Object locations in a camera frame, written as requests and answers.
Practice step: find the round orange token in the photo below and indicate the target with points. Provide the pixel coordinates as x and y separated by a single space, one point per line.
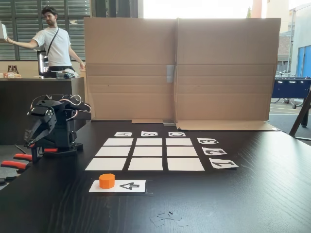
107 181

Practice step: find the white box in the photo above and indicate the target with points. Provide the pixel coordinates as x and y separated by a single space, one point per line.
3 31

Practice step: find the white nine-square grid sheet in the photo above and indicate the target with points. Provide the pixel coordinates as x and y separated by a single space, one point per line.
148 163

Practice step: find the black bar clamp orange trim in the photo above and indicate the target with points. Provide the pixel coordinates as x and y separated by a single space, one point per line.
51 150

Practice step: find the dark wooden counter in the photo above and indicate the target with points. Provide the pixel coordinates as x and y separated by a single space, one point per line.
14 109

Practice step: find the grey blue device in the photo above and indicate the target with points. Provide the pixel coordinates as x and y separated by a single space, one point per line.
63 75

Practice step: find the black mini fridge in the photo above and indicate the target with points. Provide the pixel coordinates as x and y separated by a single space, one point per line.
42 63

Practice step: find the white crumpled bag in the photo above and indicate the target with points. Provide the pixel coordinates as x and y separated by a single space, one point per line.
75 74

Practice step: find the orange white carton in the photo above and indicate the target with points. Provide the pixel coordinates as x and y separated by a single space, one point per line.
11 75

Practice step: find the brown bottles pack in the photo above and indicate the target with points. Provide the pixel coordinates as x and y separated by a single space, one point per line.
13 69

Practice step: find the person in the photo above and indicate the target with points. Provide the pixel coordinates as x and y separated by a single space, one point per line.
57 46

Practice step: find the letter A paper sheet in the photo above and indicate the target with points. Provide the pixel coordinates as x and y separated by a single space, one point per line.
123 134

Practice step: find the brown cardboard box panel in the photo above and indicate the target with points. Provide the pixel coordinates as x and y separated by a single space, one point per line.
226 60
128 60

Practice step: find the white arrow paper sheet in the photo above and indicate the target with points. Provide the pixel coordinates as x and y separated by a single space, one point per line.
131 187

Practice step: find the letter B paper sheet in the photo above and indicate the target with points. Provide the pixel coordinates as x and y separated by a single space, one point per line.
149 134

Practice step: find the grey tape strip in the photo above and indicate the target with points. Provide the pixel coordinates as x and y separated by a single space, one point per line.
169 123
170 74

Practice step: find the letter C paper sheet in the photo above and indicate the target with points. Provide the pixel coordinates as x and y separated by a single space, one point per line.
177 134

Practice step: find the clear tape scraps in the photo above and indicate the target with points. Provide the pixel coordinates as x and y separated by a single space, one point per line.
167 218

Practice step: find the number 3 paper sheet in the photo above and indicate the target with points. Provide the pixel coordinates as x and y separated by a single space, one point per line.
207 141

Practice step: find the number 2 paper sheet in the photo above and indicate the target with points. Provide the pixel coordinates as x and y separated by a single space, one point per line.
214 151

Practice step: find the number 1 paper sheet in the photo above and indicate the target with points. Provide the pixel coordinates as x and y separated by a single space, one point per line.
223 163

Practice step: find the blue foosball table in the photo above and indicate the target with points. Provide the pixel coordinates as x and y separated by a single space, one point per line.
291 87

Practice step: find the dark wooden stand leg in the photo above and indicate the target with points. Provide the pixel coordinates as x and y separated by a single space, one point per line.
300 121

